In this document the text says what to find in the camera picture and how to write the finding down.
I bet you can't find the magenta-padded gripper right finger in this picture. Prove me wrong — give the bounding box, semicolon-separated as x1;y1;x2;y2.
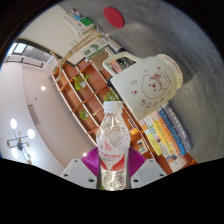
127;146;168;190

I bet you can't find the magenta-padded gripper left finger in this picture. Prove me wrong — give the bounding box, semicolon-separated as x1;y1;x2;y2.
59;146;101;191

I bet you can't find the clear plastic water bottle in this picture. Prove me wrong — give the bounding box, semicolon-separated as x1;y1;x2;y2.
95;100;131;192

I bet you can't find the branched ceiling lamp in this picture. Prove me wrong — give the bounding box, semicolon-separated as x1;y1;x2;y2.
5;118;37;165

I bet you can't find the wooden shelf unit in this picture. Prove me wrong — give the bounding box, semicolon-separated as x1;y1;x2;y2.
50;56;198;168

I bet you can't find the cream mug with red print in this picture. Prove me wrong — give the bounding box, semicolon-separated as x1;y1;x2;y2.
101;53;184;122

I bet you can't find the dark book with orange cover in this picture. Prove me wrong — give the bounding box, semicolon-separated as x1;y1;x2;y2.
114;56;135;74

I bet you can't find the tan chair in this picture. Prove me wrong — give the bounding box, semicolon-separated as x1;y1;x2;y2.
89;49;113;72

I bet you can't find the wooden artist mannequin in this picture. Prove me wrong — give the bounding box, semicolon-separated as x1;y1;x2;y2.
49;30;108;70

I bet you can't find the grey curtain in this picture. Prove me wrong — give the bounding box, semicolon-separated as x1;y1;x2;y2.
22;44;55;67

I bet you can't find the tall green and white carton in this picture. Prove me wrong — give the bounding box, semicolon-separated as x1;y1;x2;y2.
83;37;110;62

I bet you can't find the window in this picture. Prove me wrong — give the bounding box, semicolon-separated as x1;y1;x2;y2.
7;42;28;57

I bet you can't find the small green and white box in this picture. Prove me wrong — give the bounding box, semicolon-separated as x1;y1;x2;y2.
78;17;96;34

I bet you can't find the flat round red coaster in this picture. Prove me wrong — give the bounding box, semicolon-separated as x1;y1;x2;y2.
102;6;126;30

